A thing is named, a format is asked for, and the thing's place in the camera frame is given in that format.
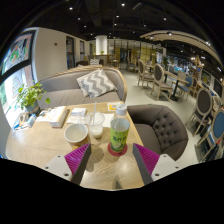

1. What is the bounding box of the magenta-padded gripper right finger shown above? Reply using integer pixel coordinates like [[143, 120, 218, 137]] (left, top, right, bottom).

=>
[[132, 143, 184, 186]]

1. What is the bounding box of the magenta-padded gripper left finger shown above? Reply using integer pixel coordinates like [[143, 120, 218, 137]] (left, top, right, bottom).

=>
[[41, 143, 92, 185]]

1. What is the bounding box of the green-labelled clear drink bottle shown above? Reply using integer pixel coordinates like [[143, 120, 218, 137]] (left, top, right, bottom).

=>
[[109, 103, 131, 154]]

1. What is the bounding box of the tan ceramic mug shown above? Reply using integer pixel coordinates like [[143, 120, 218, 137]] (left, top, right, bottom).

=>
[[63, 123, 90, 151]]

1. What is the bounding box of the grey tufted armchair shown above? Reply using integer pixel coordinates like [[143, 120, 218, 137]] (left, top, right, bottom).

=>
[[127, 104, 189, 162]]

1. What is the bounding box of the flat round red coaster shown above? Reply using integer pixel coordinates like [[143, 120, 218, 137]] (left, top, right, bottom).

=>
[[107, 142, 129, 157]]

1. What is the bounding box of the clear plastic cup with straw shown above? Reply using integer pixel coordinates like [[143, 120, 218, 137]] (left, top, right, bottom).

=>
[[84, 101, 106, 139]]

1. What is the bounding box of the white leaflet stack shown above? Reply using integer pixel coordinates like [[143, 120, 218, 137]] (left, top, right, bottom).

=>
[[66, 107, 88, 125]]

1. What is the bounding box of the white orange paper box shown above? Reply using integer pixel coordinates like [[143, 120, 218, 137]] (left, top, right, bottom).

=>
[[48, 105, 69, 129]]

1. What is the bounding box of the small blue white box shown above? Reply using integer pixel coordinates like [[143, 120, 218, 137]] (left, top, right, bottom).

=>
[[26, 113, 37, 128]]

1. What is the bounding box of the yellow square table card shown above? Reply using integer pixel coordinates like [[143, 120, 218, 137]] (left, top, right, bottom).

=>
[[107, 102, 125, 113]]

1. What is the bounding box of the grey curved sofa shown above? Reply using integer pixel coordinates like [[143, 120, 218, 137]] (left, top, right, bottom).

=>
[[36, 65, 129, 110]]

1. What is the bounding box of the green potted plant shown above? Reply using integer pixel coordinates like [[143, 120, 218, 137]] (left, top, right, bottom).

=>
[[15, 82, 52, 115]]

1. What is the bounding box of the group of dining chairs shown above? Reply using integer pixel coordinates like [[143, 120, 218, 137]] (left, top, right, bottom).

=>
[[126, 58, 224, 161]]

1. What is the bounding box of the grey white chevron cushion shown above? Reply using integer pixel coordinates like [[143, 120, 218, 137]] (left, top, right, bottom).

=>
[[76, 68, 118, 99]]

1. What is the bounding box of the white round column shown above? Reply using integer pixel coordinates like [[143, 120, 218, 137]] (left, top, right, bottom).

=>
[[95, 35, 108, 56]]

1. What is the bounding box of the large window with decals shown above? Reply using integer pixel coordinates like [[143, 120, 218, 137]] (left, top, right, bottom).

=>
[[0, 29, 38, 129]]

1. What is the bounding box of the group of ceiling lights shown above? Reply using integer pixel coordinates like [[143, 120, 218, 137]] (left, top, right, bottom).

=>
[[66, 1, 214, 48]]

